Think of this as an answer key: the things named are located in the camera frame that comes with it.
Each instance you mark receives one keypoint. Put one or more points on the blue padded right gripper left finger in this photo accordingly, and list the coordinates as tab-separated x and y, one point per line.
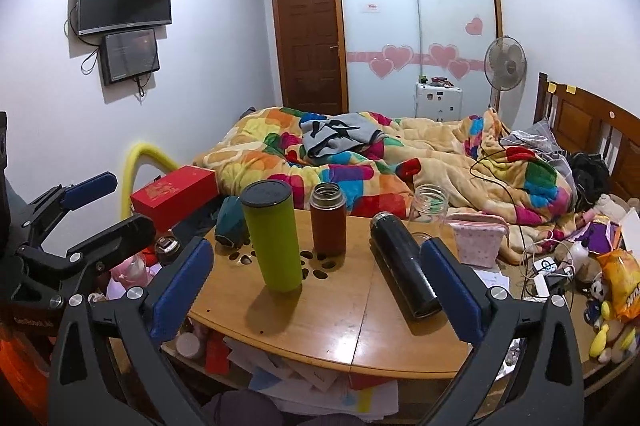
83	381

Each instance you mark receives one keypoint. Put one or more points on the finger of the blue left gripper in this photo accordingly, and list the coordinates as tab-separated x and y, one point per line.
88	191

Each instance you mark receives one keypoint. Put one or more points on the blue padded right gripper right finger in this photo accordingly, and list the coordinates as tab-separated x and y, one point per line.
546	385

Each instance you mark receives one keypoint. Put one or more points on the green thermos cup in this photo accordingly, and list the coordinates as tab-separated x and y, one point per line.
270	218

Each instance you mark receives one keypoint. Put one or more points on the pink plush toy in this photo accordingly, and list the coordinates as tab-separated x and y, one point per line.
132	272

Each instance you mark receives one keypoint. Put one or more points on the pink dotted pouch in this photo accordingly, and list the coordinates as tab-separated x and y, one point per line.
478	238

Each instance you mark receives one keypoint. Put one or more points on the black thermos bottle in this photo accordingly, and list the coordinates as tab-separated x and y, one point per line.
401	254

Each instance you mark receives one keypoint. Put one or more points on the clear glass jar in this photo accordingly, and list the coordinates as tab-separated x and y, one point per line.
429	205

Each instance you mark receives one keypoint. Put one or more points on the red rectangular box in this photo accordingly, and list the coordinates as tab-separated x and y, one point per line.
170	199

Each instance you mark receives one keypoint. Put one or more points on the colourful patchwork blanket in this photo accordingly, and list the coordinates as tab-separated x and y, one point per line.
464	158

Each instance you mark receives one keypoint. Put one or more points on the dark teal mug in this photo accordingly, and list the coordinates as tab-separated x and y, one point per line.
231	229

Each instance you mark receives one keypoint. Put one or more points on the yellow plush toy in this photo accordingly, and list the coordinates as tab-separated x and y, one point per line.
615	340

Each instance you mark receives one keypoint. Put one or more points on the orange snack bag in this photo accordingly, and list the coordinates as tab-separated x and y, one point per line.
621	270

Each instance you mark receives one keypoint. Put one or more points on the brown thermos bottle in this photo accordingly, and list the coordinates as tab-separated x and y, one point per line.
328	219

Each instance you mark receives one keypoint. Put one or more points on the grey striped pillow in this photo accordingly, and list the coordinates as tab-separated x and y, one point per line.
540	139

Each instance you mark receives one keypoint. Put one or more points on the black bag on bed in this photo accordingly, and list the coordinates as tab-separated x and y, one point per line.
591	178

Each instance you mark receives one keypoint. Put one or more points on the white suitcase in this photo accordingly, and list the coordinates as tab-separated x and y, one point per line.
438	102

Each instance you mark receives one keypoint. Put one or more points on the wooden bed headboard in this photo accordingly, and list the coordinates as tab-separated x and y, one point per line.
584	122

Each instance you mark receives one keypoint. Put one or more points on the grey black garment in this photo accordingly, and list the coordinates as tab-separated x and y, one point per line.
325	136

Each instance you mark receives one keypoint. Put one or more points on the standing electric fan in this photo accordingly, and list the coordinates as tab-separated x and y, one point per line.
505	67

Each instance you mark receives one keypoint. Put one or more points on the white sliding wardrobe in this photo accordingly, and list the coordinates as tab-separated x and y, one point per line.
391	45

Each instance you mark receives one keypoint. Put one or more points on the brown wooden door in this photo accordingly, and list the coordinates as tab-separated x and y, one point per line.
307	47

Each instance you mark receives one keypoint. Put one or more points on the small black wall monitor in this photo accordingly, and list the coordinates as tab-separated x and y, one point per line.
127	55

